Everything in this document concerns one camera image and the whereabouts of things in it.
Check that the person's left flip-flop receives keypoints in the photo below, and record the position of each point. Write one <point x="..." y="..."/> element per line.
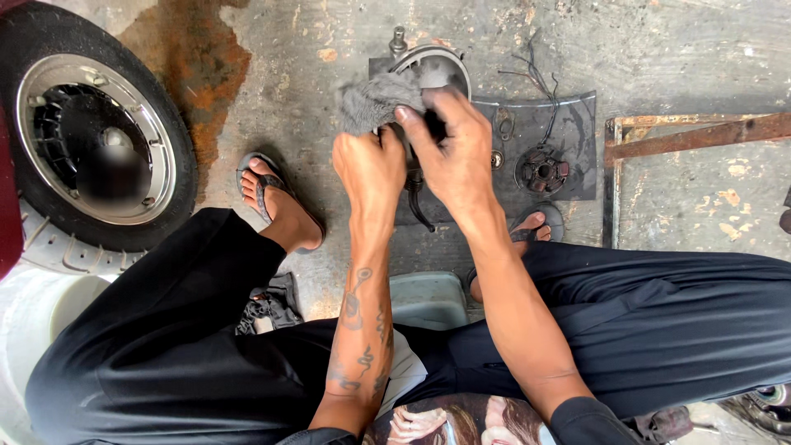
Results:
<point x="266" y="185"/>

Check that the chrome machine part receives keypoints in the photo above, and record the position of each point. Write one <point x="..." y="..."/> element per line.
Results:
<point x="763" y="405"/>

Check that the small metal bracket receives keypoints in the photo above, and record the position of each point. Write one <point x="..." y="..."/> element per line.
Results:
<point x="505" y="123"/>

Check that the person's left foot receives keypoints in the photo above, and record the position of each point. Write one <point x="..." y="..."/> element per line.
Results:
<point x="287" y="216"/>

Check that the grey plastic stool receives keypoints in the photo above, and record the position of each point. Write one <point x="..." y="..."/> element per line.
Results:
<point x="429" y="300"/>

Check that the grey worn tyre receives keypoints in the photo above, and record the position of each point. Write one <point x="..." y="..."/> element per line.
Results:
<point x="68" y="250"/>

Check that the round metal engine housing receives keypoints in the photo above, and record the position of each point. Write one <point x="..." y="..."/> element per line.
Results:
<point x="442" y="68"/>

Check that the person's flip-flop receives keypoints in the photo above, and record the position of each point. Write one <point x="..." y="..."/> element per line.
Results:
<point x="266" y="185"/>
<point x="550" y="216"/>

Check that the black tyre with chrome hubcap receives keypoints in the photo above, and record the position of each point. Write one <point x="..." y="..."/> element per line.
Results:
<point x="92" y="133"/>

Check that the black rubber mat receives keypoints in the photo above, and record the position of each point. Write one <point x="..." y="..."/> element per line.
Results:
<point x="556" y="123"/>

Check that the person's black trousers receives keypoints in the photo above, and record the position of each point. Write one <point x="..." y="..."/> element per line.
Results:
<point x="185" y="346"/>

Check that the dark metal object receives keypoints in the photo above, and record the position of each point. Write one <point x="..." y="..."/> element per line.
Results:
<point x="786" y="216"/>

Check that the dark crumpled cloth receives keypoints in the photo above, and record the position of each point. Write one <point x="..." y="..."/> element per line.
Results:
<point x="275" y="306"/>

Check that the person's right flip-flop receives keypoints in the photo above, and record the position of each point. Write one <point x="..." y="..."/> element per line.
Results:
<point x="550" y="216"/>

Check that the rusty metal frame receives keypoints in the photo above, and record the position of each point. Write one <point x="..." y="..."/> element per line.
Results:
<point x="698" y="133"/>

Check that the person's right foot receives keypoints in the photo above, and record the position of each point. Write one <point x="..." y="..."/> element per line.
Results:
<point x="531" y="225"/>

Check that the person's right hand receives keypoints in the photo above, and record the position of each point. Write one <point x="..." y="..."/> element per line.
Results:
<point x="460" y="164"/>

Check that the grey fluffy rag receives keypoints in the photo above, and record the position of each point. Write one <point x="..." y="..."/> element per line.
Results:
<point x="374" y="102"/>

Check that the person's foot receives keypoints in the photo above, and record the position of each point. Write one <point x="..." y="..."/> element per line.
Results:
<point x="531" y="225"/>
<point x="287" y="216"/>

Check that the round stator coil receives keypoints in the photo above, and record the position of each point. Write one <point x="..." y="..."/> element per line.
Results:
<point x="542" y="170"/>

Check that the white plastic bucket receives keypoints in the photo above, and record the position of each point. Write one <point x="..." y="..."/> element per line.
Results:
<point x="31" y="334"/>

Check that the reddish brown metal part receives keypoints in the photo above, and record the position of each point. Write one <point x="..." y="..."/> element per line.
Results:
<point x="664" y="423"/>

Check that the dark red vehicle body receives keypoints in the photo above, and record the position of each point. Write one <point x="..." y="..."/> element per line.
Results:
<point x="7" y="204"/>

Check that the person's left hand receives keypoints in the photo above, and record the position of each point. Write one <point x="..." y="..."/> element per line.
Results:
<point x="368" y="176"/>

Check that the small round metal nut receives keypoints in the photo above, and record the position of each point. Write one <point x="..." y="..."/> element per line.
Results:
<point x="496" y="159"/>

